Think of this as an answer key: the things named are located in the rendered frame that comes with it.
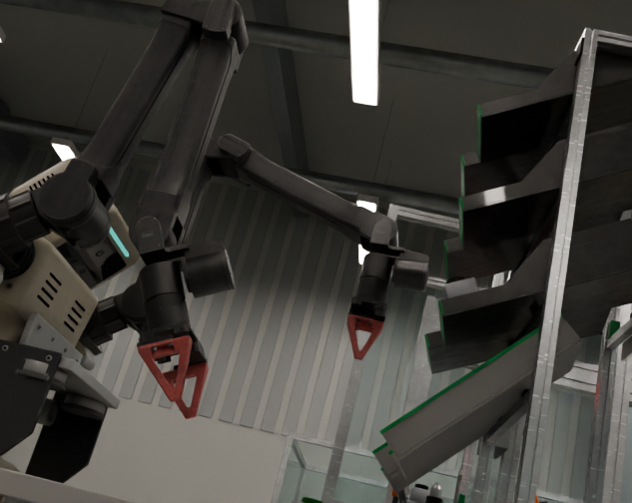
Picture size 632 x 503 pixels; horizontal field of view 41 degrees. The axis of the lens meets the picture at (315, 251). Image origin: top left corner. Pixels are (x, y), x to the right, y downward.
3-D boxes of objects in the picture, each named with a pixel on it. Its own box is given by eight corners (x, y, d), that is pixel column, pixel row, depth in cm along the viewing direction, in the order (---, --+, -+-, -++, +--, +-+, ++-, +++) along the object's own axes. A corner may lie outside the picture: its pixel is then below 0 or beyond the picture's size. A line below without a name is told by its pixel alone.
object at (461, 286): (445, 324, 116) (432, 279, 119) (446, 335, 119) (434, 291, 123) (505, 309, 115) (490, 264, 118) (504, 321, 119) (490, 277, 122)
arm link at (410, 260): (376, 241, 169) (374, 218, 162) (433, 249, 167) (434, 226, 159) (365, 292, 164) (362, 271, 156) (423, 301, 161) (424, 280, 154)
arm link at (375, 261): (365, 257, 165) (363, 246, 160) (400, 262, 163) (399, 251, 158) (358, 290, 162) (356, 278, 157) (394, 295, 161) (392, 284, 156)
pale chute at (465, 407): (398, 460, 104) (379, 430, 106) (405, 480, 116) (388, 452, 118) (582, 339, 107) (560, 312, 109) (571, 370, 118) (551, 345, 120)
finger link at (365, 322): (374, 369, 158) (383, 323, 161) (376, 358, 151) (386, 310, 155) (338, 362, 158) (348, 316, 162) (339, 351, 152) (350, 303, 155)
